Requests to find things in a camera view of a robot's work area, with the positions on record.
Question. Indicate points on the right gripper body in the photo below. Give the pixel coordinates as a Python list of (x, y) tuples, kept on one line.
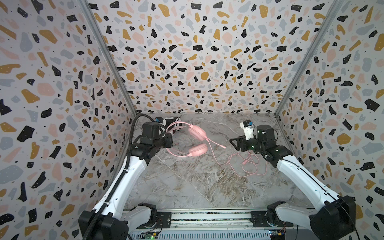
[(243, 143)]

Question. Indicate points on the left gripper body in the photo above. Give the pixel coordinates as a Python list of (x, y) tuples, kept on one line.
[(163, 141)]

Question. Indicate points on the pink headphones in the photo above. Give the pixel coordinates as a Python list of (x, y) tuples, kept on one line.
[(197, 135)]

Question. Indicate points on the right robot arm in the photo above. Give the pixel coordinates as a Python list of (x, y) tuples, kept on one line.
[(332, 216)]

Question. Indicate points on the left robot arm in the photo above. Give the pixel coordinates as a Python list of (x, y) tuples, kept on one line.
[(105, 221)]

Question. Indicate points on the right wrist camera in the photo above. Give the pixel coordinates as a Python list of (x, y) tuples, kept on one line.
[(248, 127)]

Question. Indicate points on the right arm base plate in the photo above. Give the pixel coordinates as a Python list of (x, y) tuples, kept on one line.
[(264, 219)]

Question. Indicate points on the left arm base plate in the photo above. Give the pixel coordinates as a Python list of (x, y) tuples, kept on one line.
[(162, 220)]

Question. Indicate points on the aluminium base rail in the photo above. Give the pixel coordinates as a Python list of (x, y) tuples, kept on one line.
[(219, 224)]

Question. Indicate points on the left corner aluminium post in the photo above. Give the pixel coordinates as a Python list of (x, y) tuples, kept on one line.
[(86, 10)]

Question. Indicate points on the corner aluminium post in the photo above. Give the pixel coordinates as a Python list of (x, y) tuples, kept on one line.
[(86, 10), (331, 14)]

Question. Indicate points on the right corner aluminium post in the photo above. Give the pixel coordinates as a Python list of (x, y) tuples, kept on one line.
[(331, 14)]

